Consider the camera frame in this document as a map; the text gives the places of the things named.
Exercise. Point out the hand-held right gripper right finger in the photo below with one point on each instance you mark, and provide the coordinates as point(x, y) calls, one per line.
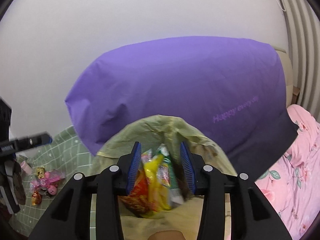
point(187, 166)

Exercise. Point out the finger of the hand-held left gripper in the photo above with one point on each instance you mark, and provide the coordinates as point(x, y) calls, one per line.
point(11, 202)
point(25, 142)

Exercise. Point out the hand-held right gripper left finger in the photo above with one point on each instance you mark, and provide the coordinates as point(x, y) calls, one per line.
point(133, 166)

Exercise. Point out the white and green packet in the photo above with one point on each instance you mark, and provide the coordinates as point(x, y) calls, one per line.
point(171, 170)

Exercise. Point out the red and orange wrapper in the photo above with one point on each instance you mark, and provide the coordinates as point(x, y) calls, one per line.
point(36, 199)

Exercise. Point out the large yellow snack packet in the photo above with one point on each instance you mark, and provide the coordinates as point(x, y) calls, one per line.
point(156, 180)

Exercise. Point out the bin with yellow-green liner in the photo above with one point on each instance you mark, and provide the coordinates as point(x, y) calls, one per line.
point(120, 140)

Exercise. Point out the orange snack packet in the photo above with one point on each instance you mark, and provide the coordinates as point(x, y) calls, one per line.
point(137, 197)

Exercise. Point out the pink packet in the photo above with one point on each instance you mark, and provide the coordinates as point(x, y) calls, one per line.
point(50, 178)

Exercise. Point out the small pink jar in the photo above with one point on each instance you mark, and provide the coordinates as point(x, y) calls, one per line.
point(26, 168)

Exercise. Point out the gold foil wrapper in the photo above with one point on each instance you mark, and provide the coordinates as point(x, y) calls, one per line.
point(40, 171)

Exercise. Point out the pink toy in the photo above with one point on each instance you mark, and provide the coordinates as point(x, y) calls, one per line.
point(52, 190)

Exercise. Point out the green checked tablecloth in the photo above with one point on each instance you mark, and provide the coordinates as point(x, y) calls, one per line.
point(67, 155)

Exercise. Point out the person's knee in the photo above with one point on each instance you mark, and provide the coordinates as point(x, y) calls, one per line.
point(166, 235)

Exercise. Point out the purple pillow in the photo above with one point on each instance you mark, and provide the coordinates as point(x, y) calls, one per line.
point(175, 92)

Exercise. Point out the pink floral bedsheet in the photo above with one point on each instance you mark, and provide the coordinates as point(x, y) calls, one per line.
point(295, 167)

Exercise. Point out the beige headboard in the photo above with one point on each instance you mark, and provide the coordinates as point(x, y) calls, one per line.
point(285, 62)

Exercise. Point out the beige pleated curtain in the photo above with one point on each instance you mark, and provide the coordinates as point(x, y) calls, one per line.
point(300, 42)

